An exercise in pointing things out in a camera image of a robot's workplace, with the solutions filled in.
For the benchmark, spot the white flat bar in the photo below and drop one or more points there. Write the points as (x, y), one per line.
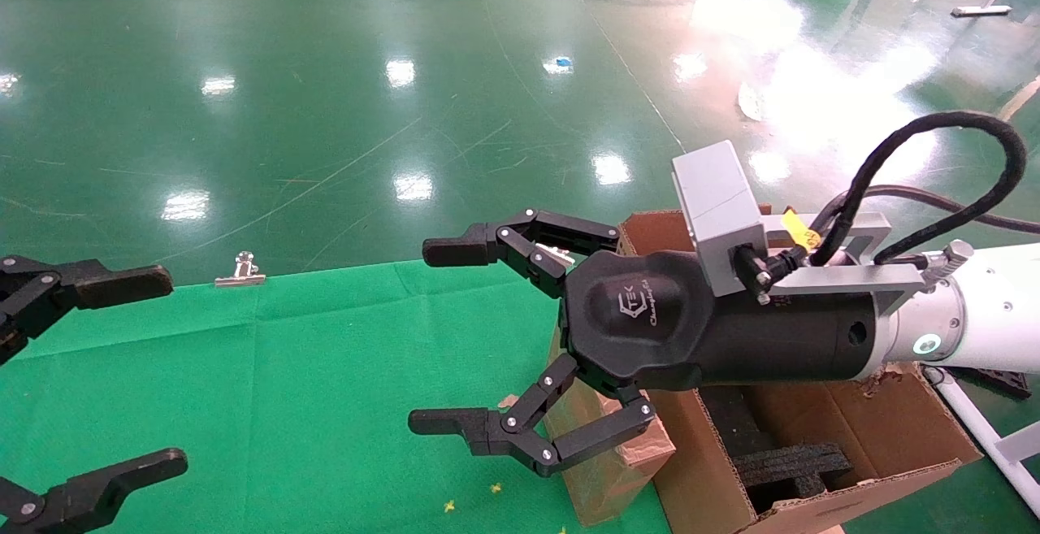
(981, 10)

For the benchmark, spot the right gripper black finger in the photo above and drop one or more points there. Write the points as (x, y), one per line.
(479, 245)
(487, 430)

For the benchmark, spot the black foam block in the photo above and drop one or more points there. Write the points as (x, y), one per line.
(792, 465)

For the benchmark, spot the small brown cardboard box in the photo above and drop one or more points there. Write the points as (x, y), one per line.
(609, 481)

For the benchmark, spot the silver binder clip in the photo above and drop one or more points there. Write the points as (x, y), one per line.
(240, 274)
(555, 256)

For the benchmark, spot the white paper scrap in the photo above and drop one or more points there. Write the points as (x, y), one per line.
(749, 102)

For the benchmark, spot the green table cloth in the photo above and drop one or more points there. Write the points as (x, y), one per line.
(284, 371)

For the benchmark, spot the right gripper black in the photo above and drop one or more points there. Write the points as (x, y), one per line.
(731, 339)

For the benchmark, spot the white tube frame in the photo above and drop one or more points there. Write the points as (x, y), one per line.
(987, 436)

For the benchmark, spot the black perforated tray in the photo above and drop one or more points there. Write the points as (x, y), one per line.
(1003, 384)

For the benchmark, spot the small cardboard scrap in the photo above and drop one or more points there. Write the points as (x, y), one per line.
(507, 401)

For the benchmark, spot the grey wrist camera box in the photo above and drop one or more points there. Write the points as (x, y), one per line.
(719, 209)

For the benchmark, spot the grey metal camera bracket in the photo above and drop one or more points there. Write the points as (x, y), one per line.
(845, 278)

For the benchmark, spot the black foam strip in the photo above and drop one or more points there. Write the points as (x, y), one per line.
(731, 420)

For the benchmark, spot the large open cardboard carton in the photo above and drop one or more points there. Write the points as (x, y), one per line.
(861, 428)

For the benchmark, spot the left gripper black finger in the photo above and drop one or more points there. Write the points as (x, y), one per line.
(97, 489)
(106, 284)

